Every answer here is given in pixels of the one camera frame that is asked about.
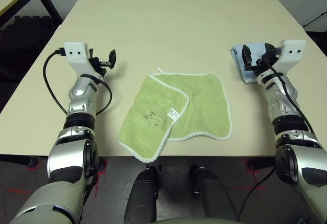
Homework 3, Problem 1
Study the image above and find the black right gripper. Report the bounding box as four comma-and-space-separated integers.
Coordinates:
241, 43, 283, 75

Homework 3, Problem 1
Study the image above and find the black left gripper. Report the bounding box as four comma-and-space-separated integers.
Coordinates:
87, 48, 118, 77

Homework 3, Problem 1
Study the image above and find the green towel with white trim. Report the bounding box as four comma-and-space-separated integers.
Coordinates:
118, 67, 233, 163

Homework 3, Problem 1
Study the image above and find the folded light blue towel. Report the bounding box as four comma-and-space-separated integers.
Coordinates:
231, 43, 268, 84

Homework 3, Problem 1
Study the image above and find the dark grey right robot leg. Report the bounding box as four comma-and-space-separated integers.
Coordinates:
189, 165, 240, 224

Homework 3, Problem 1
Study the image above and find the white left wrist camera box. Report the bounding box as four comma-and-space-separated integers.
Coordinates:
63, 41, 104, 79

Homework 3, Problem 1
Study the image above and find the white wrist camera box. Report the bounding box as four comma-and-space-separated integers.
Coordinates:
277, 39, 307, 75
63, 41, 104, 79

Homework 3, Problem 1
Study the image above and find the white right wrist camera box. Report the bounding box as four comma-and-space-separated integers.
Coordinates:
277, 39, 307, 75

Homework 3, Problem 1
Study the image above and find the black metal frame furniture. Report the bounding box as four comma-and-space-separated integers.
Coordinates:
302, 11, 327, 56

